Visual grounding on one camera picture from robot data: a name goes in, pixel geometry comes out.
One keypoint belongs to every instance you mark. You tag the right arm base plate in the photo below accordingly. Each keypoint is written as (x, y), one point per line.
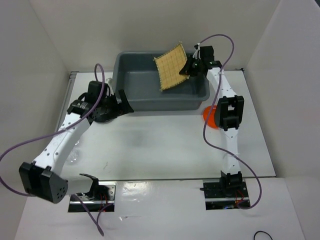
(218, 199)

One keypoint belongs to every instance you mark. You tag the clear plastic cup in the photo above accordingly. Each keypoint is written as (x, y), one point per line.
(74, 156)

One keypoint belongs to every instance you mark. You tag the bamboo mat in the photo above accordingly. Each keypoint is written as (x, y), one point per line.
(169, 66)

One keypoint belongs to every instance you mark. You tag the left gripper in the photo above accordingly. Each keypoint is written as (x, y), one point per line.
(114, 114)

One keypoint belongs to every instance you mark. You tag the grey plastic bin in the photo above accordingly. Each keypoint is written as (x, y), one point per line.
(136, 73)

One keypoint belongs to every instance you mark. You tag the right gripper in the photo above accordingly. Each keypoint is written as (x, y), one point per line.
(186, 70)

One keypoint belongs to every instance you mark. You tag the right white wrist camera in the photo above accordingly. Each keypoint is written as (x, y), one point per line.
(196, 54)

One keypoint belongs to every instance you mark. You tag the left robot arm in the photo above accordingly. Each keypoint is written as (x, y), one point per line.
(41, 177)

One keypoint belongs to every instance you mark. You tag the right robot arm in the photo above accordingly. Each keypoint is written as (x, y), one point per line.
(227, 115)

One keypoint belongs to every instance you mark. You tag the orange plastic plate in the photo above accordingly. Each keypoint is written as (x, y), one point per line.
(210, 117)

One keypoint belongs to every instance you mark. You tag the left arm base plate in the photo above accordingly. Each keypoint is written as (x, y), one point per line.
(103, 200)

